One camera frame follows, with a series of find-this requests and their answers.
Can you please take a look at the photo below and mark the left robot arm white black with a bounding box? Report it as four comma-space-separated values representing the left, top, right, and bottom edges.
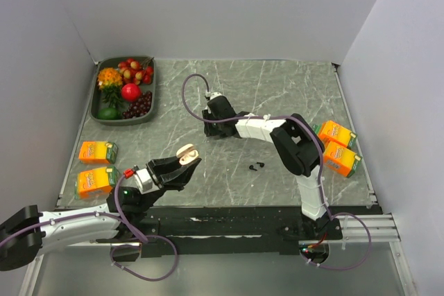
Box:
1, 157, 201, 271

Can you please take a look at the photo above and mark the dark grape bunch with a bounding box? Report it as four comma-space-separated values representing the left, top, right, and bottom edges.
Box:
122, 92, 153, 119

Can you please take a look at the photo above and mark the green avocado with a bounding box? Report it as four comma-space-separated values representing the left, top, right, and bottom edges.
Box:
96, 107, 121, 120

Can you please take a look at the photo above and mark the orange juice box lower right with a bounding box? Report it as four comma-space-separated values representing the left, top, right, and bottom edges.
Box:
323, 141, 362, 178

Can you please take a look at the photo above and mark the dark grey fruit tray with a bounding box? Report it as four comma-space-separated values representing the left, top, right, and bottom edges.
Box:
89, 56, 156, 126

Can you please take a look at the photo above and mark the red cherry bunch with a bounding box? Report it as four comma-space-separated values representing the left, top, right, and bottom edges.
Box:
117, 58, 154, 85

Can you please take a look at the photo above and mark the beige earbud charging case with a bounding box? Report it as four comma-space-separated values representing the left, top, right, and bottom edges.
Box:
176, 143, 199, 166

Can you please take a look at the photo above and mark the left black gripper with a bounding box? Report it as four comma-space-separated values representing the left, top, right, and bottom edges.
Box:
136, 150, 201, 212

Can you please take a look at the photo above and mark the orange juice box upper left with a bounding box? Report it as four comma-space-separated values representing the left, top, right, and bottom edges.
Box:
78, 141, 119, 164

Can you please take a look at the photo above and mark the aluminium frame rail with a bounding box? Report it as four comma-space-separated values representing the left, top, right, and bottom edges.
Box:
339, 214, 400, 243

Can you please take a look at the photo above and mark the orange juice box lower left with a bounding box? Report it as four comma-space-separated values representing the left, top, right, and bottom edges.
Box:
76, 166, 121, 200

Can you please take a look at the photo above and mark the orange juice box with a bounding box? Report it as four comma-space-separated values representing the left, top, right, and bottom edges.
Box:
78, 141, 119, 164
76, 166, 121, 200
312, 120, 357, 149
323, 141, 362, 178

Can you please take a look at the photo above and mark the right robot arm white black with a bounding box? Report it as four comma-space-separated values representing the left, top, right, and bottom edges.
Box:
202, 95, 330, 240

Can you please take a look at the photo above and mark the orange juice box upper right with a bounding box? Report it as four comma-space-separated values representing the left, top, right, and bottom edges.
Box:
312, 120, 357, 149

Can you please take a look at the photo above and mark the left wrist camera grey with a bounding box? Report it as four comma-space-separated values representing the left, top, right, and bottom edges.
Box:
123, 168, 155, 194

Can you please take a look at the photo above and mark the red apple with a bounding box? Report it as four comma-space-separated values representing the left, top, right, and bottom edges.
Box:
121, 83, 142, 103

